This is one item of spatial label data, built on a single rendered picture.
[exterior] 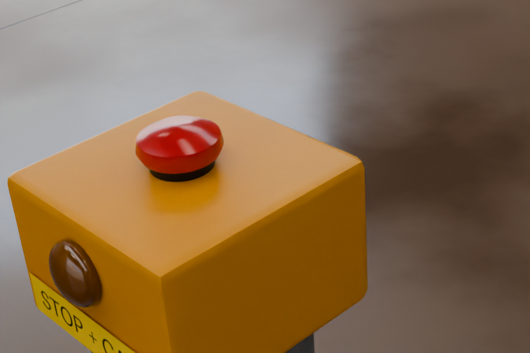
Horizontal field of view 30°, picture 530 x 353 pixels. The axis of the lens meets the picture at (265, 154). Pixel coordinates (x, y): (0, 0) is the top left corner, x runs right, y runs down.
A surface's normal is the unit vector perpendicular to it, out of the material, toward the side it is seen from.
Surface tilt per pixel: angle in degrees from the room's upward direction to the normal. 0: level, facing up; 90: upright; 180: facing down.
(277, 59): 0
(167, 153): 30
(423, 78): 0
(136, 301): 90
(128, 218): 0
